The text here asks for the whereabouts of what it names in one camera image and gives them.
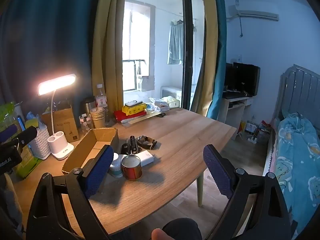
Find clear water bottle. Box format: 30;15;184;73
96;84;109;125

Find printed brown lamp carton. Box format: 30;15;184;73
41;105;80;143

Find red tin can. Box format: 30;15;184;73
121;155;142;180

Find black sliding door frame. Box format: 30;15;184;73
181;0;207;110

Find yellow curtain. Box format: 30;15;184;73
190;0;219;117
91;0;127;113

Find white balcony appliance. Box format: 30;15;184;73
160;86;182;100

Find white charger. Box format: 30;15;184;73
136;150;157;167

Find cardboard box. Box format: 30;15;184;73
62;127;119;175

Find yellow wipes packet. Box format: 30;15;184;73
122;104;147;116

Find hanging pale green cloth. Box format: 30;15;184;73
167;20;184;65

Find beige envelope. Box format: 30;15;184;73
121;112;163;126

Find white air conditioner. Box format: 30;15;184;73
226;4;279;22

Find brown strap wristwatch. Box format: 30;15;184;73
137;135;157;150

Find person's right hand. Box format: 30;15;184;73
151;228;167;240

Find white desk lamp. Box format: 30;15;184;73
37;74;77;160

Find steel thermos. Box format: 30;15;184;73
80;97;97;120

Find red book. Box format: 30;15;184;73
114;109;148;123

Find grey bed headboard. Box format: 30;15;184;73
272;64;320;120

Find white computer desk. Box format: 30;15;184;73
217;96;253;125

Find key bunch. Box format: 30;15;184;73
121;139;132;155

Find pale yellow box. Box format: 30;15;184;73
162;96;180;109

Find white plastic basket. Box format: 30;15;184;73
27;126;54;160

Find white tissue boxes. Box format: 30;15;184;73
149;97;170;112

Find stack of paper cups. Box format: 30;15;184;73
90;107;105;129

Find black monitor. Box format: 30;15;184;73
225;62;260;97

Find person's left forearm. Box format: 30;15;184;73
0;172;25;233

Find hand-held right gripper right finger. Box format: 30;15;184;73
203;144;298;240

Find blue printed blanket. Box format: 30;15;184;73
271;112;320;230

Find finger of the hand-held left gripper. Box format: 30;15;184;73
15;126;38;146
0;125;18;142

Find pale green table leg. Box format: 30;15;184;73
197;174;204;207

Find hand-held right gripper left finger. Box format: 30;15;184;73
26;144;115;240

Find floral glass jar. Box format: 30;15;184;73
79;114;94;133

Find clear plastic bag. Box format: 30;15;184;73
25;111;42;122

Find person's leg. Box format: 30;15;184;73
162;217;203;240

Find green plastic bag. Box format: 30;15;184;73
0;102;15;130

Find white pill bottle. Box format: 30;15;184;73
108;152;125;178

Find teal curtain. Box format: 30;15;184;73
207;0;228;124

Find green packet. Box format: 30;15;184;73
12;152;42;178

